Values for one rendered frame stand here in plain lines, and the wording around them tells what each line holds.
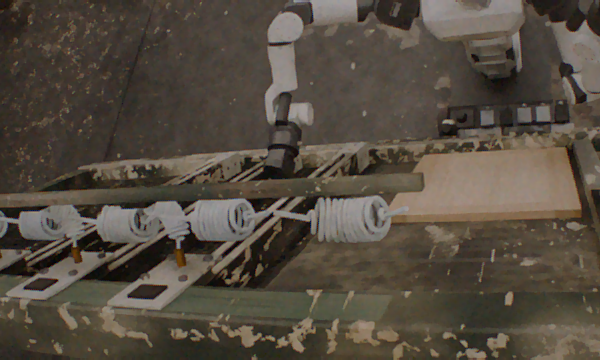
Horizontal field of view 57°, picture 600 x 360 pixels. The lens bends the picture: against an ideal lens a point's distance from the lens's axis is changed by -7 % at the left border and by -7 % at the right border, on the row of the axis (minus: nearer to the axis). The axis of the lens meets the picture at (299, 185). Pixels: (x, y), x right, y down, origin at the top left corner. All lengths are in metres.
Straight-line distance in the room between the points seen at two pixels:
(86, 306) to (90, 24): 3.62
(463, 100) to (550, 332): 2.11
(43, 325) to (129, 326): 0.19
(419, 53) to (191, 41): 1.45
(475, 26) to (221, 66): 2.18
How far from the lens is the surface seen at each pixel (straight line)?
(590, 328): 0.69
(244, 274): 1.10
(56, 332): 1.01
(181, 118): 3.50
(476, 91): 2.73
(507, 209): 1.31
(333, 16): 1.58
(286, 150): 1.58
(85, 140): 3.94
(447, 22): 1.56
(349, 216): 0.80
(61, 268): 1.12
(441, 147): 1.85
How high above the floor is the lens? 2.62
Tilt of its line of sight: 62 degrees down
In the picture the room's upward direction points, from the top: 54 degrees counter-clockwise
